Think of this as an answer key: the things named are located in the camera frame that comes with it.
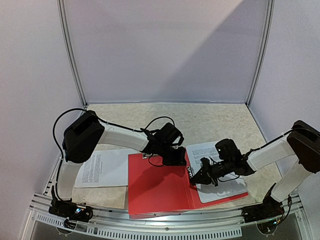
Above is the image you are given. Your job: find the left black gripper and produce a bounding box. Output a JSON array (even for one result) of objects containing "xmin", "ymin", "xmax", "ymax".
[{"xmin": 157, "ymin": 142, "xmax": 186, "ymax": 166}]

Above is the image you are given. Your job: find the chrome spine lever clip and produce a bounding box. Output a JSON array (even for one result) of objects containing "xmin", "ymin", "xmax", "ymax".
[{"xmin": 186, "ymin": 166, "xmax": 194, "ymax": 179}]

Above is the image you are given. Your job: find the printed paper sheet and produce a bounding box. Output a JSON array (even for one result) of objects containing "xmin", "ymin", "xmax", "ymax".
[
  {"xmin": 186, "ymin": 139, "xmax": 248, "ymax": 204},
  {"xmin": 74, "ymin": 148, "xmax": 136, "ymax": 188}
]

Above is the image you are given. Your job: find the red file folder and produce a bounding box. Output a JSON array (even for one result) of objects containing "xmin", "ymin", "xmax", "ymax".
[{"xmin": 128, "ymin": 153, "xmax": 249, "ymax": 217}]

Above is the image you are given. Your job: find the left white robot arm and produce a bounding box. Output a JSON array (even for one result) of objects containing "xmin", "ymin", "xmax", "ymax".
[{"xmin": 51, "ymin": 110, "xmax": 187, "ymax": 217}]

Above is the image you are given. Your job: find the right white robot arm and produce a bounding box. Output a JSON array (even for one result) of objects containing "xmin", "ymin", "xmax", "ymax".
[{"xmin": 189, "ymin": 120, "xmax": 320, "ymax": 218}]

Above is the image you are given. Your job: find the chrome top board clip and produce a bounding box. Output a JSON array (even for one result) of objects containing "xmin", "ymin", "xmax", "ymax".
[{"xmin": 142, "ymin": 153, "xmax": 158, "ymax": 159}]

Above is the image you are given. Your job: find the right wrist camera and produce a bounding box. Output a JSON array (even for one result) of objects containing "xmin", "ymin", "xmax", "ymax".
[{"xmin": 200, "ymin": 157, "xmax": 211, "ymax": 169}]

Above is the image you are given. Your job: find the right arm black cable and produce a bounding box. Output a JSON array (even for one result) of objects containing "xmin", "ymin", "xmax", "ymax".
[{"xmin": 207, "ymin": 127, "xmax": 320, "ymax": 183}]

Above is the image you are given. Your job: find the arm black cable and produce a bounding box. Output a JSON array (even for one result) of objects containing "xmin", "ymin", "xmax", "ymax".
[
  {"xmin": 51, "ymin": 107, "xmax": 176, "ymax": 201},
  {"xmin": 207, "ymin": 127, "xmax": 320, "ymax": 183}
]

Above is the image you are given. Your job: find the aluminium front rail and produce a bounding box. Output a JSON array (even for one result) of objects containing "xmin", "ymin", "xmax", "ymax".
[{"xmin": 21, "ymin": 193, "xmax": 313, "ymax": 240}]

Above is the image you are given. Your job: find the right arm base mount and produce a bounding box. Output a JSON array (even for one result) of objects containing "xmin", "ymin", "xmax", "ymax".
[{"xmin": 241, "ymin": 195, "xmax": 285, "ymax": 223}]

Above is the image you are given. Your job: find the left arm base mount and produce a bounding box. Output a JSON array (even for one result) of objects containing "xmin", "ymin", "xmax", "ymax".
[{"xmin": 48, "ymin": 198, "xmax": 93, "ymax": 223}]

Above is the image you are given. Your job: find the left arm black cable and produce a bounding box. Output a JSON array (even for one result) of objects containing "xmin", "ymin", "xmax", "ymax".
[{"xmin": 51, "ymin": 107, "xmax": 176, "ymax": 201}]

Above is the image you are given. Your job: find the right aluminium corner post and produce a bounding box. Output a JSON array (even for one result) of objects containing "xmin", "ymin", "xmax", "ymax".
[{"xmin": 245, "ymin": 0, "xmax": 275, "ymax": 109}]

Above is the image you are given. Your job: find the aluminium corner post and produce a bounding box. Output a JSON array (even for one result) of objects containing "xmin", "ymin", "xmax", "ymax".
[
  {"xmin": 57, "ymin": 0, "xmax": 88, "ymax": 107},
  {"xmin": 245, "ymin": 0, "xmax": 275, "ymax": 109}
]

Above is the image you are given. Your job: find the left aluminium corner post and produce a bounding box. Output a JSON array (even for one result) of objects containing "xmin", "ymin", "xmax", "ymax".
[{"xmin": 57, "ymin": 0, "xmax": 88, "ymax": 107}]

